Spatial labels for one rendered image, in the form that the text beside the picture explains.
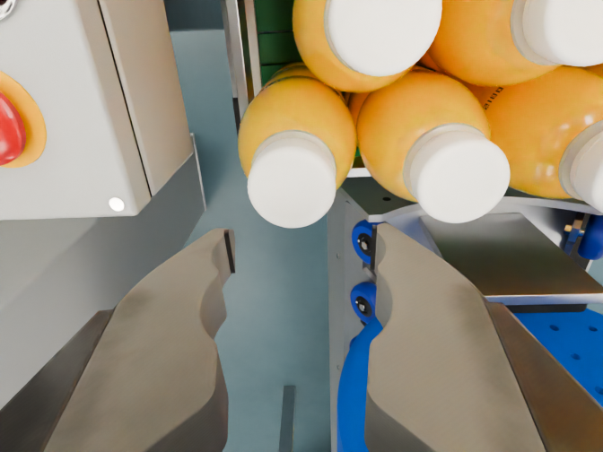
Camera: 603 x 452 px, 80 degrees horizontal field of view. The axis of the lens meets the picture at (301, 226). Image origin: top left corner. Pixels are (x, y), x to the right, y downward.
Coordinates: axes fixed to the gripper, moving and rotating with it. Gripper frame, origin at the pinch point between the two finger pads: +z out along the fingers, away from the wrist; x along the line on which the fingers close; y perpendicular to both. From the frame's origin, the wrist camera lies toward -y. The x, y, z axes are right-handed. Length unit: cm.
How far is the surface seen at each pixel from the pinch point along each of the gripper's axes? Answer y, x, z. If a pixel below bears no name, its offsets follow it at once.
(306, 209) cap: 1.1, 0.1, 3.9
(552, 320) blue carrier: 17.9, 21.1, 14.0
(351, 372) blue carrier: 17.9, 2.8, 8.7
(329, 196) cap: 0.5, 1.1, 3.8
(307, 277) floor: 89, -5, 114
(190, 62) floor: 3, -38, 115
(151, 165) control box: 0.0, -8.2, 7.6
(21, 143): -2.4, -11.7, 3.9
